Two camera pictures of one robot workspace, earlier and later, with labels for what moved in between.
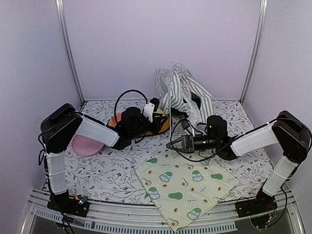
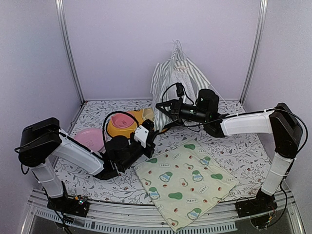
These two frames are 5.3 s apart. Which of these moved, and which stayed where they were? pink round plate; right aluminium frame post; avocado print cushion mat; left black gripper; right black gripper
Moved: left black gripper; right black gripper
Stayed: right aluminium frame post; avocado print cushion mat; pink round plate
